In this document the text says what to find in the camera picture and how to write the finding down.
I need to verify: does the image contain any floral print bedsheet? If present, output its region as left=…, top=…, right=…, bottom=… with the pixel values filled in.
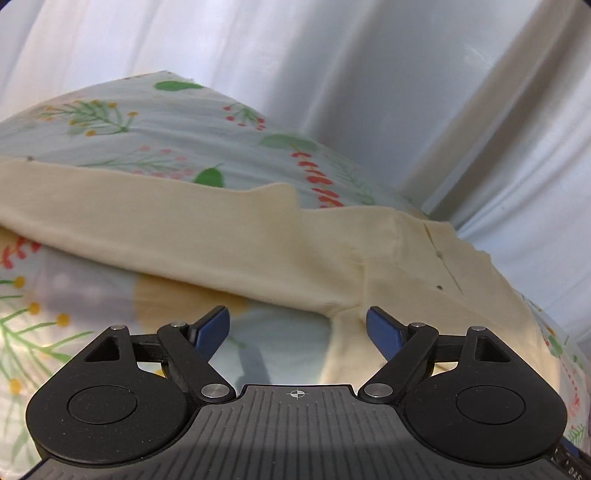
left=0, top=70, right=591, bottom=480

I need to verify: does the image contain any white sheer curtain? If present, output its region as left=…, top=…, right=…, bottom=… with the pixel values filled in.
left=0, top=0, right=591, bottom=344

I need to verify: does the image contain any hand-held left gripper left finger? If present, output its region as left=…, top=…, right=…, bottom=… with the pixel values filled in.
left=83, top=305, right=235, bottom=401

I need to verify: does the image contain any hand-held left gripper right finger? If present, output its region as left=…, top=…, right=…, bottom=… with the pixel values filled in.
left=359, top=306, right=509, bottom=404

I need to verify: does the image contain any beige curtain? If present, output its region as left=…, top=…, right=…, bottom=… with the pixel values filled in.
left=394, top=9, right=591, bottom=232

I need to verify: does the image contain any cream knit sweater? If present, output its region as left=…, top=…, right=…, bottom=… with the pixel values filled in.
left=0, top=157, right=550, bottom=386

